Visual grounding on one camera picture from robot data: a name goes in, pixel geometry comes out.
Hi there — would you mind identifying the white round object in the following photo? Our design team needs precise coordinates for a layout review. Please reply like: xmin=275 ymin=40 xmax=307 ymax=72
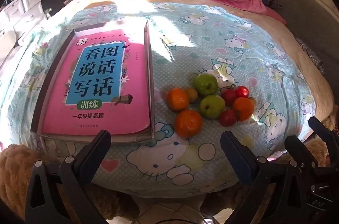
xmin=0 ymin=30 xmax=18 ymax=53

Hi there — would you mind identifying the pink book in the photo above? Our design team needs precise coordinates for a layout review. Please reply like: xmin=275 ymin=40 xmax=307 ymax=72
xmin=42 ymin=28 xmax=153 ymax=136

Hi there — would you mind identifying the orange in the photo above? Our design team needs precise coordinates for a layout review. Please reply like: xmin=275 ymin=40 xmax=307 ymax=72
xmin=232 ymin=97 xmax=255 ymax=121
xmin=175 ymin=110 xmax=203 ymax=138
xmin=166 ymin=88 xmax=190 ymax=112

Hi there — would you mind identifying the green apple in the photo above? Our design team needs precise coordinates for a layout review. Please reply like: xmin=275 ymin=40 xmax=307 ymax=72
xmin=193 ymin=74 xmax=218 ymax=96
xmin=199 ymin=95 xmax=226 ymax=119

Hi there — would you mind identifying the brown fuzzy cloth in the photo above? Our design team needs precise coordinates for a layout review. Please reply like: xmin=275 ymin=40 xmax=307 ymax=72
xmin=0 ymin=138 xmax=334 ymax=218

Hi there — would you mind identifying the grey headboard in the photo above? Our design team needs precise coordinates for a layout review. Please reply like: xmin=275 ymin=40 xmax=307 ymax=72
xmin=249 ymin=0 xmax=339 ymax=76

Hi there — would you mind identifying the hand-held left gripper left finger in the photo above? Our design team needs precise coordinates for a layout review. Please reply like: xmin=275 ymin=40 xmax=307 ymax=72
xmin=25 ymin=130 xmax=112 ymax=224

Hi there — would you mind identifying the shallow cardboard box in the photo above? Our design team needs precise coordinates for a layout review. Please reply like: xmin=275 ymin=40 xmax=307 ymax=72
xmin=30 ymin=19 xmax=155 ymax=143

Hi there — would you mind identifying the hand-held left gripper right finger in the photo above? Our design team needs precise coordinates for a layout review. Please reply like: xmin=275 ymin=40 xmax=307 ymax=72
xmin=220 ymin=131 xmax=315 ymax=224

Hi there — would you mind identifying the small yellow tomato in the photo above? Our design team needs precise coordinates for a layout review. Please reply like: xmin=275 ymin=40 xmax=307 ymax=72
xmin=185 ymin=88 xmax=199 ymax=104

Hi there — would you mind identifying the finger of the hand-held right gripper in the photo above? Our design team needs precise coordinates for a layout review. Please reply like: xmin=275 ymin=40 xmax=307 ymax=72
xmin=285 ymin=135 xmax=322 ymax=174
xmin=308 ymin=116 xmax=338 ymax=161

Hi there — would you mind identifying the dark floral cloth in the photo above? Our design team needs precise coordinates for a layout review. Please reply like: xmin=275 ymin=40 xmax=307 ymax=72
xmin=295 ymin=37 xmax=326 ymax=75

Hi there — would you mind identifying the cartoon cat print bedsheet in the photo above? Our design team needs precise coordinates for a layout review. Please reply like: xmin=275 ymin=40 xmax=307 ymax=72
xmin=0 ymin=0 xmax=318 ymax=194

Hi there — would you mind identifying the white drawer cabinet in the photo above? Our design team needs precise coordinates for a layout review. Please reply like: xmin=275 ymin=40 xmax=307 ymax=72
xmin=0 ymin=0 xmax=48 ymax=36

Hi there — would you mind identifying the red tomato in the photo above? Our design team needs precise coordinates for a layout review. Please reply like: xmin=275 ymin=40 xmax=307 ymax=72
xmin=219 ymin=110 xmax=237 ymax=127
xmin=236 ymin=86 xmax=250 ymax=99
xmin=221 ymin=90 xmax=237 ymax=107

